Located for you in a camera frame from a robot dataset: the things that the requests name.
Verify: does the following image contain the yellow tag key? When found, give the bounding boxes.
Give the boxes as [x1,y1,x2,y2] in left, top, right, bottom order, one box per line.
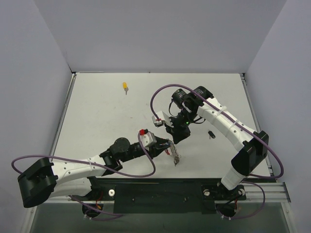
[122,82,129,95]

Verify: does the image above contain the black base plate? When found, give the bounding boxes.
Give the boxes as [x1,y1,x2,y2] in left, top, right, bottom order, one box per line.
[78,177,246,214]

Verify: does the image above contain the aluminium frame rail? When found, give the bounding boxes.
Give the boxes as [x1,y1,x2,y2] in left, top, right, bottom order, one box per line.
[28,178,291,207]

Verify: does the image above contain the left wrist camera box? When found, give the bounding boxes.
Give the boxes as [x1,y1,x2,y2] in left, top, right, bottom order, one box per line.
[138,129,157,148]

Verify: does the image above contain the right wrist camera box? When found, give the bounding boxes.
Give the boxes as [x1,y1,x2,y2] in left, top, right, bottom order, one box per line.
[152,111,173,128]

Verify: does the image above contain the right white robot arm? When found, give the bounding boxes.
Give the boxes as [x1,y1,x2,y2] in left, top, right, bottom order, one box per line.
[166,86,269,199]

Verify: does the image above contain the keys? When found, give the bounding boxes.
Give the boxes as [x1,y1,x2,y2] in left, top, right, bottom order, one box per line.
[208,130,216,139]

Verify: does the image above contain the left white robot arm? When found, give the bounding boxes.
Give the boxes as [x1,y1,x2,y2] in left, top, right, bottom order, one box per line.
[17,133,170,208]

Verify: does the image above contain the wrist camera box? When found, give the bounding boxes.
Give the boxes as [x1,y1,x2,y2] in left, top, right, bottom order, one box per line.
[152,111,173,128]
[138,129,157,148]

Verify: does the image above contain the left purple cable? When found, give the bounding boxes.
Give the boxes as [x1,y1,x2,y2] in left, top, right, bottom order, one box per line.
[11,132,156,221]

